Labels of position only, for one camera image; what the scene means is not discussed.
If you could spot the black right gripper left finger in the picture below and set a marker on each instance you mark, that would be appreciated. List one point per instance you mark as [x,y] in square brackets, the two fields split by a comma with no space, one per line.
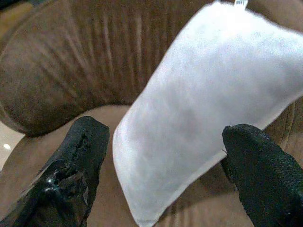
[71,170]

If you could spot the white pillow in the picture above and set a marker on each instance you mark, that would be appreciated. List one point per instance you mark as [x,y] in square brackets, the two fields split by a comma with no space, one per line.
[198,101]

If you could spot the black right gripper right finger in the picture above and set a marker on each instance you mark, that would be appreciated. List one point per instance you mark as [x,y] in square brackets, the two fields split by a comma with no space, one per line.
[262,170]

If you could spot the brown ribbed sofa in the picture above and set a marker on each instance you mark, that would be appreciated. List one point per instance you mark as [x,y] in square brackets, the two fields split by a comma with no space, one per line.
[71,71]

